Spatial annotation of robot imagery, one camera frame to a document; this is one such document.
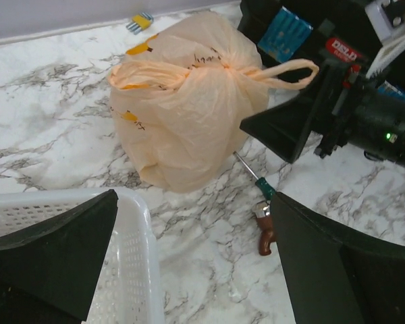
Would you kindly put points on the peach banana-print plastic bag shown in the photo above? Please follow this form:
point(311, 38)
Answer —
point(178, 98)

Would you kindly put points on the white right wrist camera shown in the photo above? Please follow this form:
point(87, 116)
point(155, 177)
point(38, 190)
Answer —
point(388, 21)

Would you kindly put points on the yellow hex key set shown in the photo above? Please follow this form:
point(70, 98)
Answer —
point(140, 22)

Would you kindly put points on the green-handled screwdriver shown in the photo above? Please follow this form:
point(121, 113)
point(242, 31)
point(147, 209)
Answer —
point(260, 182)

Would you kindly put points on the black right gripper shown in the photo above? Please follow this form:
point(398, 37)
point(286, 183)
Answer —
point(344, 107)

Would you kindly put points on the black toolbox with blue latches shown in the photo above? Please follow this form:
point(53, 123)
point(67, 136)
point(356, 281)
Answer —
point(318, 31)

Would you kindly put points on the brown faucet tap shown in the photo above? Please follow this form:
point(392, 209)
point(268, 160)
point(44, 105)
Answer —
point(264, 221)

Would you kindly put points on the white perforated plastic basket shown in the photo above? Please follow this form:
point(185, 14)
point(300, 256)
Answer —
point(129, 285)

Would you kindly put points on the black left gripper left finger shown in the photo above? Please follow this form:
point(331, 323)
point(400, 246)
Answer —
point(49, 271)

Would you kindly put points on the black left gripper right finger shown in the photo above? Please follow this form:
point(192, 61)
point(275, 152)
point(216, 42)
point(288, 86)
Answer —
point(334, 273)

